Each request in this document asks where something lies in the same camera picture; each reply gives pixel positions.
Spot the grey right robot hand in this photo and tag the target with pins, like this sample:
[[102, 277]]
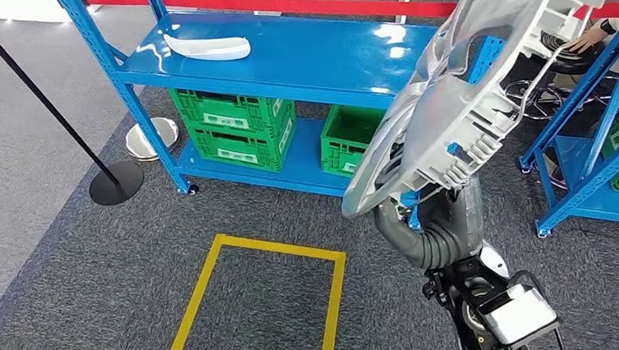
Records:
[[454, 218]]

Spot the silver wheel hubcap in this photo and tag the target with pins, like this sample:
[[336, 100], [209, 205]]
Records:
[[447, 120]]

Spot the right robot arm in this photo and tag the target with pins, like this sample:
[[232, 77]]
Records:
[[435, 255]]

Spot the blue metal shelf rack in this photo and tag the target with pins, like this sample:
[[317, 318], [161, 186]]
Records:
[[307, 59], [589, 198]]

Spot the white plastic trim part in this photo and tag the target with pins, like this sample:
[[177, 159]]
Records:
[[208, 50]]

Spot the black stool chrome base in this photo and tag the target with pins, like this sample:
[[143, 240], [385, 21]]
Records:
[[574, 62]]

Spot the person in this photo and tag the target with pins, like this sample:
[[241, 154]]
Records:
[[586, 41]]

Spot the red barrier belt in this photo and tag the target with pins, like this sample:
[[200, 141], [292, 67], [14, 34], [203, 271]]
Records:
[[303, 4]]

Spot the white display block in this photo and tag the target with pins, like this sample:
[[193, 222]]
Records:
[[31, 10]]

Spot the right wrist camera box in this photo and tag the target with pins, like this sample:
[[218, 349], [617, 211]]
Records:
[[516, 317]]

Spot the chrome stanchion post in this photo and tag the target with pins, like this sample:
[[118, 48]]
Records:
[[149, 141]]

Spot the black stanchion post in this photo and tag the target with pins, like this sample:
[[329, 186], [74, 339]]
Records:
[[116, 184]]

